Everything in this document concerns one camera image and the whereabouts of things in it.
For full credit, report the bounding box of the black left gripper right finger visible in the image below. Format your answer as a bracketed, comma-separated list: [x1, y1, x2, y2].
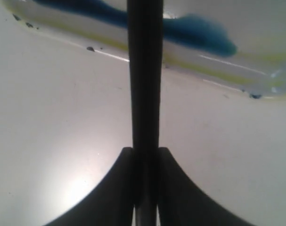
[158, 147, 251, 226]

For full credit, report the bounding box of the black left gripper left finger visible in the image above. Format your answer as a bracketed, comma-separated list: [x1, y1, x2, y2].
[47, 147, 135, 226]

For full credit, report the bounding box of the black paintbrush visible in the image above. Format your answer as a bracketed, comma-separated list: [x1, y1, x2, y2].
[127, 0, 163, 226]

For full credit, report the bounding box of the white paint tray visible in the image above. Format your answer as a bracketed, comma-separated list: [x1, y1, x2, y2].
[3, 0, 286, 99]

